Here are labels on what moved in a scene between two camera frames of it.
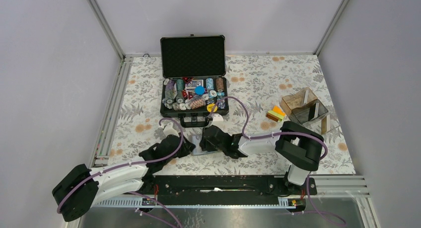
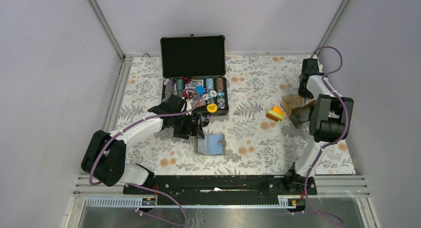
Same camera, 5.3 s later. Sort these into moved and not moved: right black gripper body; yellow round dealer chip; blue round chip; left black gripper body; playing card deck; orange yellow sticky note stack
Moved: left black gripper body; right black gripper body
Not moved: yellow round dealer chip; orange yellow sticky note stack; blue round chip; playing card deck
